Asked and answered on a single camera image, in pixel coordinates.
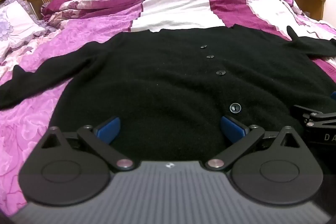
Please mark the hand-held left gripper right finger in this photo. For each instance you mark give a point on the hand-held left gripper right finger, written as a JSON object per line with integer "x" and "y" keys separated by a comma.
{"x": 233, "y": 129}

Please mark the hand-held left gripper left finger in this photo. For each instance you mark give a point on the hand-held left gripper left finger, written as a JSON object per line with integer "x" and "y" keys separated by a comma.
{"x": 109, "y": 129}

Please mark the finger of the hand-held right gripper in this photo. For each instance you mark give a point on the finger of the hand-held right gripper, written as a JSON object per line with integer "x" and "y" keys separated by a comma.
{"x": 321, "y": 117}
{"x": 334, "y": 96}

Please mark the black buttoned cardigan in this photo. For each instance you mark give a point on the black buttoned cardigan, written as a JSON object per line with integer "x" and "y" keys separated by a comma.
{"x": 162, "y": 87}

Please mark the wooden bed footboard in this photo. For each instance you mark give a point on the wooden bed footboard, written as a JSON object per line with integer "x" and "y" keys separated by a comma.
{"x": 309, "y": 2}

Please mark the purple white floral blanket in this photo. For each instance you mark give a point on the purple white floral blanket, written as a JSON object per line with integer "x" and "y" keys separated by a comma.
{"x": 178, "y": 6}

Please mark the lilac floral pillow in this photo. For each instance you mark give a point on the lilac floral pillow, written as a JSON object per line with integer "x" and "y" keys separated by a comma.
{"x": 15, "y": 24}

